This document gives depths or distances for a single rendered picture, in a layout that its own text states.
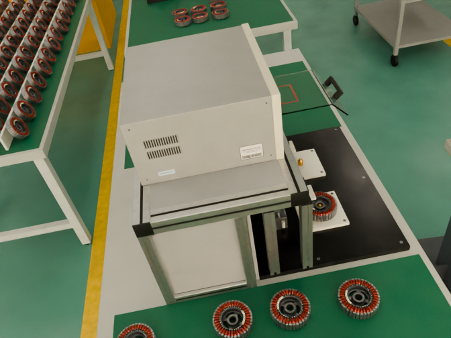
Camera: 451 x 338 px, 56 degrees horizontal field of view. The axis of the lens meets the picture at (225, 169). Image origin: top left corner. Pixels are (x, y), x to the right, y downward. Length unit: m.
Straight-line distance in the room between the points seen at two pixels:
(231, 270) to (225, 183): 0.29
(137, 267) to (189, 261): 0.30
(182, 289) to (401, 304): 0.62
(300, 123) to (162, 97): 0.92
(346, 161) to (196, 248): 0.75
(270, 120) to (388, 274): 0.60
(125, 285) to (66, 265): 1.21
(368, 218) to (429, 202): 1.20
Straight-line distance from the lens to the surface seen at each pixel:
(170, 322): 1.31
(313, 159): 1.64
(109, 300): 1.42
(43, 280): 2.62
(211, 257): 1.20
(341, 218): 1.44
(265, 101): 1.02
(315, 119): 1.90
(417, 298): 1.34
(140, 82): 1.18
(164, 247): 1.14
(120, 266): 1.48
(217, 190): 1.08
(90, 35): 4.83
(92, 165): 3.20
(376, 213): 1.48
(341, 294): 1.26
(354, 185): 1.56
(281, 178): 1.09
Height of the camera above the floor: 1.87
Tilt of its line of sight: 41 degrees down
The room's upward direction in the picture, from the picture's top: 11 degrees counter-clockwise
